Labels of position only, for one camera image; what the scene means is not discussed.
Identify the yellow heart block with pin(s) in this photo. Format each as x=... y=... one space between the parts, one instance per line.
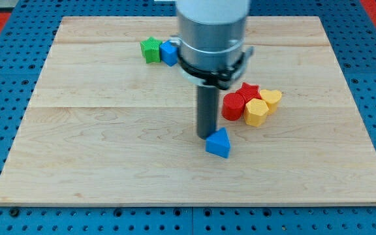
x=272 y=99

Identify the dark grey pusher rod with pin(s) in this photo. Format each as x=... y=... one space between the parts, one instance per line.
x=207 y=109

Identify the yellow hexagon block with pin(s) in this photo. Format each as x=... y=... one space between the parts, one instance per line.
x=255 y=112

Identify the blue cube block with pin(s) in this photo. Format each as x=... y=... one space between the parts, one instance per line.
x=168 y=53

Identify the blue triangle block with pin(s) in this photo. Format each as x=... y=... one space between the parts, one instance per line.
x=218 y=143

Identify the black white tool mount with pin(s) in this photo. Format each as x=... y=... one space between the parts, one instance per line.
x=218 y=69

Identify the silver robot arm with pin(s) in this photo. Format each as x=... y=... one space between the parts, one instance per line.
x=210 y=39

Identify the light wooden board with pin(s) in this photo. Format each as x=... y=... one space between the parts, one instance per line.
x=105 y=129

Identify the red star block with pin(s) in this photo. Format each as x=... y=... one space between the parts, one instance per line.
x=249 y=92

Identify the green star block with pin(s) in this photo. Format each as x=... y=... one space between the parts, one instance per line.
x=150 y=50

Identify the red cylinder block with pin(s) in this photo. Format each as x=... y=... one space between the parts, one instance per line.
x=233 y=105

